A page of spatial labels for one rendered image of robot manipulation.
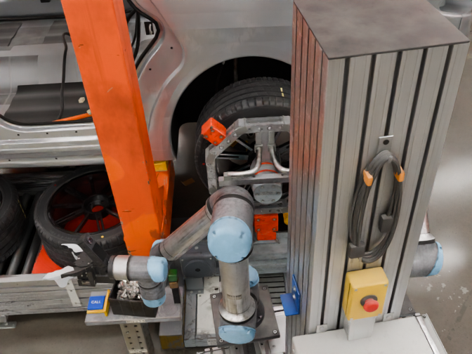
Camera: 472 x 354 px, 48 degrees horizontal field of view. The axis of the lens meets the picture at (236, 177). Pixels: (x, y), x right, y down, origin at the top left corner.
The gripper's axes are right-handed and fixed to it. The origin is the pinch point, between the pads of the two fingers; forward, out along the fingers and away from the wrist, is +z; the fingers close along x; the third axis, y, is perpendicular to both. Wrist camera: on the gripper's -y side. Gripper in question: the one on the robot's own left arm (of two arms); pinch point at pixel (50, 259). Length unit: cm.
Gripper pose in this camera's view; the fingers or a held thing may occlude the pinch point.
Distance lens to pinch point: 174.2
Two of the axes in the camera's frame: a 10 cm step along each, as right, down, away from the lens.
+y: 0.4, 8.4, 5.4
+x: 1.0, -5.4, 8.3
